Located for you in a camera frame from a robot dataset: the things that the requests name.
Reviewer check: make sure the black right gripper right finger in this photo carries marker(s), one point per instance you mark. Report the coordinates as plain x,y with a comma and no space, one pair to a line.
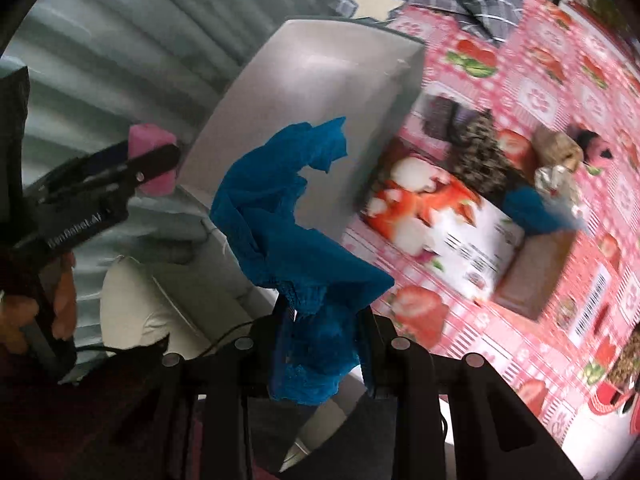
496,436

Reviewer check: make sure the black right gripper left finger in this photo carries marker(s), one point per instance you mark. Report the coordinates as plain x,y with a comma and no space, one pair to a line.
166,417

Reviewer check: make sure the pink sponge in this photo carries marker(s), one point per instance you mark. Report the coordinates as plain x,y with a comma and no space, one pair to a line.
145,141

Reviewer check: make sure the blue cloth garment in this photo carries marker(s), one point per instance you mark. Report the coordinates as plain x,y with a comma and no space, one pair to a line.
325,285

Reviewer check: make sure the leopard print scrunchie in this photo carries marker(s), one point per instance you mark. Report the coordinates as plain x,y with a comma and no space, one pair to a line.
476,157

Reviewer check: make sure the dark striped fuzzy sock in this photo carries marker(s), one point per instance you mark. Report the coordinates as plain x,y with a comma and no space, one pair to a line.
443,118

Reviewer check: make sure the person's left hand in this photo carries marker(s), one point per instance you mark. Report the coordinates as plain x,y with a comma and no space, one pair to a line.
19,311

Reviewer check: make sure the green curtain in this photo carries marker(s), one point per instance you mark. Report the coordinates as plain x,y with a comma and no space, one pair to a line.
96,67

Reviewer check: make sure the printed cardboard box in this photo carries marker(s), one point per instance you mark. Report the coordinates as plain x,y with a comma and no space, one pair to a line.
459,236

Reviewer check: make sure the white open storage box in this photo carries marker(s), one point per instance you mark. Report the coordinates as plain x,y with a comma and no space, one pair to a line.
313,70

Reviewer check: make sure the pink strawberry tablecloth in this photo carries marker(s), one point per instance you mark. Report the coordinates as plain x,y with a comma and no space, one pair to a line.
567,116

